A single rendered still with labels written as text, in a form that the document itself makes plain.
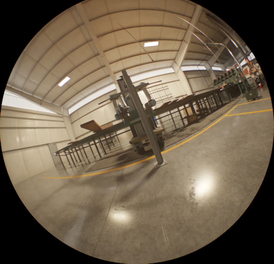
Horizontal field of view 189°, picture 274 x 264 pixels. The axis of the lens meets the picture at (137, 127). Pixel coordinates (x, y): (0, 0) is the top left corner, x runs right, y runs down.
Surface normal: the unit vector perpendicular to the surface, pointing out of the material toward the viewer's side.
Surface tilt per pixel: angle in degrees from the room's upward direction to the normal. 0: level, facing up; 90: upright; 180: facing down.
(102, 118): 91
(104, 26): 176
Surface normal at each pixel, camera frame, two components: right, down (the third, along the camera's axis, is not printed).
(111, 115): -0.05, 0.02
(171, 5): 0.36, 0.93
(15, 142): 0.94, -0.34
